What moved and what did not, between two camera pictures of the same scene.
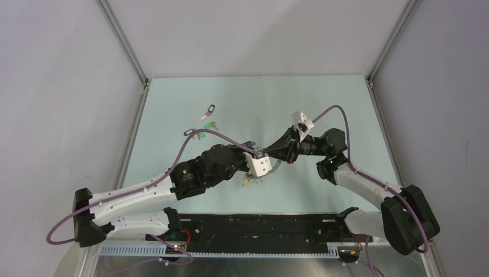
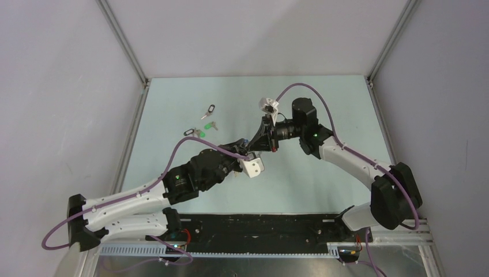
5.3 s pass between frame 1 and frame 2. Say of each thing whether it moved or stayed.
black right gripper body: moved
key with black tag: stayed
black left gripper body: stayed
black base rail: stayed
